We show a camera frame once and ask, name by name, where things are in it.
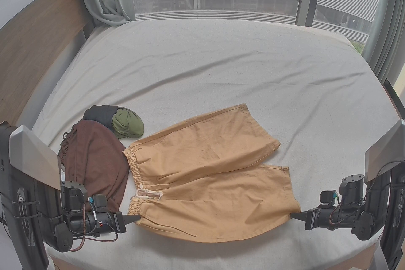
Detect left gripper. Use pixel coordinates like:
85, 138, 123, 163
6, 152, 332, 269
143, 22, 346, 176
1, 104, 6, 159
90, 211, 127, 234

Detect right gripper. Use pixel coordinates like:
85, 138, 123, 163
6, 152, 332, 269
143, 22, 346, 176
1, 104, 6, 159
304, 208, 333, 230

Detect tan shorts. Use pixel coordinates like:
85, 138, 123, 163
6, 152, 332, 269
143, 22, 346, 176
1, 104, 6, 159
123, 103, 301, 243

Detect bed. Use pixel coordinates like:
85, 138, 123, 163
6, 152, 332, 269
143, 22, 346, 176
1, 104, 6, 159
0, 0, 405, 270

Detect brown garment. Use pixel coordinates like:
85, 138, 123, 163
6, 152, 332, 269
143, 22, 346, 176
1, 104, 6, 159
58, 119, 130, 212

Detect green garment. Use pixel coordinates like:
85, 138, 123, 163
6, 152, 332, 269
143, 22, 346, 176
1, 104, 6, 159
111, 107, 144, 139

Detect black garment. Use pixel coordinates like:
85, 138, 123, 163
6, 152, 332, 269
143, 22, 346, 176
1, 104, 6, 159
83, 105, 119, 131

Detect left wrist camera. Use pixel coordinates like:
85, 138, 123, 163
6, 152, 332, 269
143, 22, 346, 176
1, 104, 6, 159
91, 195, 109, 215

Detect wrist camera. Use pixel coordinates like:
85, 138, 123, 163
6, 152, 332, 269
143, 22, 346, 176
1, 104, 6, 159
91, 195, 109, 215
320, 190, 338, 208

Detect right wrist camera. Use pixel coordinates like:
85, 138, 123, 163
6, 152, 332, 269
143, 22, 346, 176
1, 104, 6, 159
320, 190, 338, 208

